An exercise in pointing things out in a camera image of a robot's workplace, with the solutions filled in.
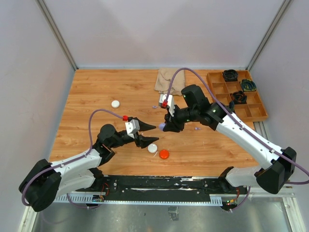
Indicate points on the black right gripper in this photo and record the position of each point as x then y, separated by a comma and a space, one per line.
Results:
172, 123

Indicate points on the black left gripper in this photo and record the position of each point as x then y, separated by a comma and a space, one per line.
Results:
141, 140

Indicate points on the purple charging case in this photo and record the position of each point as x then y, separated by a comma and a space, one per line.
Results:
161, 126

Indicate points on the white charging case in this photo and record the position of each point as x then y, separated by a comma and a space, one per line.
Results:
152, 148
115, 104

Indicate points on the orange earbud charging case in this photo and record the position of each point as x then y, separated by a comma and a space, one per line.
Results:
164, 154

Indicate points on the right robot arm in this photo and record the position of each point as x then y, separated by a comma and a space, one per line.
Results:
273, 169

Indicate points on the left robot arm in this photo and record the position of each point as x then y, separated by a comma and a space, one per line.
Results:
48, 180

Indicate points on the beige cloth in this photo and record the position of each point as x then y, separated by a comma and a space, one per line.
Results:
164, 78

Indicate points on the black orange rolled sock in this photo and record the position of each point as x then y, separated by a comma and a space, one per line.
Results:
239, 97

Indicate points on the wooden compartment tray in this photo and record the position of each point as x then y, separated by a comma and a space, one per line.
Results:
237, 90

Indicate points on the blue yellow rolled sock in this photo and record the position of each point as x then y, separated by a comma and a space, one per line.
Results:
248, 85

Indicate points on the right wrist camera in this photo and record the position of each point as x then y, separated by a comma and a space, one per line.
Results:
167, 102

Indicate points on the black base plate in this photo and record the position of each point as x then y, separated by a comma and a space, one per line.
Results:
160, 189

